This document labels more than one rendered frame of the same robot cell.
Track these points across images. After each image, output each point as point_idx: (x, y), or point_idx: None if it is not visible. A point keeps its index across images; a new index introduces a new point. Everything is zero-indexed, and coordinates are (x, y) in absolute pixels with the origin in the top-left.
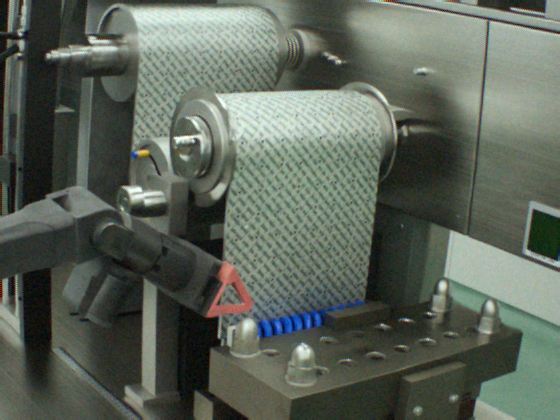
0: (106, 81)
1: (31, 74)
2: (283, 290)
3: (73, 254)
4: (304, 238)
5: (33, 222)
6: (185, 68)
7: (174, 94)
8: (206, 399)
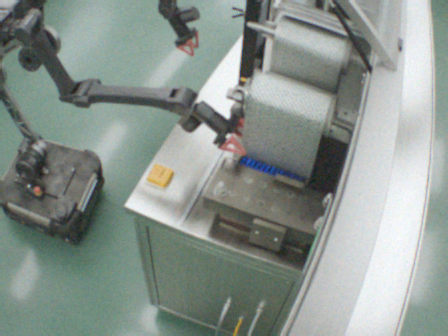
0: None
1: (245, 25)
2: (269, 155)
3: (168, 109)
4: (280, 143)
5: (156, 95)
6: (294, 52)
7: (289, 59)
8: None
